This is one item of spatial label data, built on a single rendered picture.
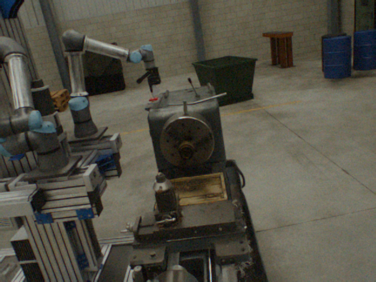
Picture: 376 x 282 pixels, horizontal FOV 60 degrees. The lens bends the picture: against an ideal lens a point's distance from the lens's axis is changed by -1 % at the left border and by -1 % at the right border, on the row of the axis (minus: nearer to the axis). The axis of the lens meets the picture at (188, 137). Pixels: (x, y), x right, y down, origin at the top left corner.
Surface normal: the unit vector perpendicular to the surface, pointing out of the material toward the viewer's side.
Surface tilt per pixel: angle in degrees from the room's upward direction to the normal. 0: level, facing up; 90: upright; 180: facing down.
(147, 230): 0
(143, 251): 0
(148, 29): 90
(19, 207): 90
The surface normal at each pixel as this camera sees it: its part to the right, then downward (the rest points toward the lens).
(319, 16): 0.10, 0.32
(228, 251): -0.16, -0.93
